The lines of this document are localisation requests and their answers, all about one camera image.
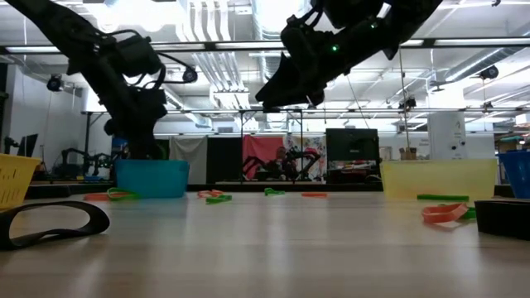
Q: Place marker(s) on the orange clip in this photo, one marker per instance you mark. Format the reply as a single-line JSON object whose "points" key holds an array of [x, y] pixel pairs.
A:
{"points": [[95, 197], [314, 194], [435, 215]]}

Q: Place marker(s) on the black screen cabinet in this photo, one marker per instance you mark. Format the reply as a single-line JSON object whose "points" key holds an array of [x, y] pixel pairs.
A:
{"points": [[352, 145]]}

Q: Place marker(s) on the silver ceiling duct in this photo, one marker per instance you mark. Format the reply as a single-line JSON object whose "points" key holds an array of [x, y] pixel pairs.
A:
{"points": [[265, 66]]}

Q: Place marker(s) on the white pillar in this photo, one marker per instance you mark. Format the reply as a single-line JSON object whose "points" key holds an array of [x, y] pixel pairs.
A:
{"points": [[447, 136]]}

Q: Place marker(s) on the brown cardboard box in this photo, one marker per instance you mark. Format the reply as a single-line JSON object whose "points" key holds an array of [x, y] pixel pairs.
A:
{"points": [[408, 154]]}

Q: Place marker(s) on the black background robot arm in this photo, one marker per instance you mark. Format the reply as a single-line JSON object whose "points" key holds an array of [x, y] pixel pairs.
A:
{"points": [[68, 159], [306, 159]]}

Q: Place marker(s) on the thin vertical pole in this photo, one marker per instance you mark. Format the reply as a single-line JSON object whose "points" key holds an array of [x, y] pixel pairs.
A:
{"points": [[403, 103]]}

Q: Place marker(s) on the grey hanging cloth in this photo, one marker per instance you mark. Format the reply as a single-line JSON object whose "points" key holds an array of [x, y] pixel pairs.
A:
{"points": [[188, 157]]}

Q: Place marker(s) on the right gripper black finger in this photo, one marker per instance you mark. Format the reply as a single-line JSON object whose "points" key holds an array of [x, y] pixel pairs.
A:
{"points": [[281, 91]]}

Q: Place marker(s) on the teal plastic basket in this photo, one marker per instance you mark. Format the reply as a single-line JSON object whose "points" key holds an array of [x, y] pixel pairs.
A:
{"points": [[153, 178]]}

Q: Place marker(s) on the green stick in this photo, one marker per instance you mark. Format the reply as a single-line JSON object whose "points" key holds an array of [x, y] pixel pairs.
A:
{"points": [[443, 198]]}

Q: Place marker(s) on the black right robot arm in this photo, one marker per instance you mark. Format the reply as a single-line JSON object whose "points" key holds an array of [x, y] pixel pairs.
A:
{"points": [[406, 20]]}

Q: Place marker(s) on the red hanging cloth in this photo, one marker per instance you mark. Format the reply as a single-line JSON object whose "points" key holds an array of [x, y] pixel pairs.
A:
{"points": [[256, 149]]}

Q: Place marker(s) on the black overhead crossbeam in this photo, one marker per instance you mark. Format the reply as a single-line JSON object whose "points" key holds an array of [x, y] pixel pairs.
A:
{"points": [[428, 42]]}

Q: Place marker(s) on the person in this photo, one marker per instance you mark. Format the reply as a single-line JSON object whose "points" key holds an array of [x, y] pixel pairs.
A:
{"points": [[281, 154]]}

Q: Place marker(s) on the green clip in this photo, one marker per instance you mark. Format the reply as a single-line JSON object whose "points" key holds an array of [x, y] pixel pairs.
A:
{"points": [[271, 192]]}

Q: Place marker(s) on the floral patterned cloth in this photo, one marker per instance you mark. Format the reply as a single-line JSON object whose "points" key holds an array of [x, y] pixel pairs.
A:
{"points": [[316, 145]]}

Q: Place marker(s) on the black ceiling camera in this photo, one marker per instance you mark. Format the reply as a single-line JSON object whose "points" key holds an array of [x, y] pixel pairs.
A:
{"points": [[54, 83], [408, 103], [490, 72], [190, 75]]}

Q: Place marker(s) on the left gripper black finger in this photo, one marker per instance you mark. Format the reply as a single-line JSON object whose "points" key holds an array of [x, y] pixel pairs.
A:
{"points": [[147, 149]]}

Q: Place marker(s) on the blue perforated plastic basket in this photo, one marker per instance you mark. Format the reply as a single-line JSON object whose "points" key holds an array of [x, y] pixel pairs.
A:
{"points": [[517, 174]]}

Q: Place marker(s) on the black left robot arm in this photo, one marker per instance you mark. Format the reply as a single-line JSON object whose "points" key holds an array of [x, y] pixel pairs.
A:
{"points": [[62, 29]]}

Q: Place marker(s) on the yellow perforated plastic basket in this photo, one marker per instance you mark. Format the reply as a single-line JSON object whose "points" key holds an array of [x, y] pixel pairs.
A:
{"points": [[16, 182]]}

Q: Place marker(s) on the wide black rubber band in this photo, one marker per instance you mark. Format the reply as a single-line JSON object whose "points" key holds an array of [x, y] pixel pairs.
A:
{"points": [[101, 223], [501, 219]]}

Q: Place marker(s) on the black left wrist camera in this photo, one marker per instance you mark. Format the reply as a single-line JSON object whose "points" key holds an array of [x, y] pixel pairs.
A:
{"points": [[138, 56]]}

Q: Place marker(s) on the blue drum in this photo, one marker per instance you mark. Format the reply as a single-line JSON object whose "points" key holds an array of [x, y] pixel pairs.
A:
{"points": [[118, 149]]}

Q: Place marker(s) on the yellow translucent plastic basket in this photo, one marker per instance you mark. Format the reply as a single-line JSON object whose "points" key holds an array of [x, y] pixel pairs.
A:
{"points": [[439, 176]]}

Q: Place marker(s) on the dark computer monitor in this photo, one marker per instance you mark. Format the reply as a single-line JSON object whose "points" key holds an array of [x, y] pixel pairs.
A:
{"points": [[30, 145]]}

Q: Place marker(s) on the black hanging cloth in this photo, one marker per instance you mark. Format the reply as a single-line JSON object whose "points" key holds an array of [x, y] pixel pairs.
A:
{"points": [[223, 159]]}

